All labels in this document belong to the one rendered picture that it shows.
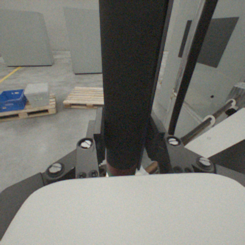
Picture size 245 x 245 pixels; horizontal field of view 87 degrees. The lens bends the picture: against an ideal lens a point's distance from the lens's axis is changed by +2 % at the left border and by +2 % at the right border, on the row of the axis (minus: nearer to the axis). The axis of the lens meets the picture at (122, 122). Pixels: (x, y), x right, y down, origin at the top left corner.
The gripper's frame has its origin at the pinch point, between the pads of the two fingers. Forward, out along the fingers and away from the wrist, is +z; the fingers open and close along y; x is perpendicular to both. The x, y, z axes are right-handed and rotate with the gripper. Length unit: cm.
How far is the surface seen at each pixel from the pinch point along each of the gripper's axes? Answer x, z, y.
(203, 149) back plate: -26.6, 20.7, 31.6
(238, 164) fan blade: -8.8, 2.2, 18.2
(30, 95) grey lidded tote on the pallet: -107, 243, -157
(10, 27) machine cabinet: -13, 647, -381
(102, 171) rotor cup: -26.0, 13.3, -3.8
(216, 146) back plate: -23.6, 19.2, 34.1
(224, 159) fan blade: -10.8, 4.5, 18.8
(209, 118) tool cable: -10.2, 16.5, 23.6
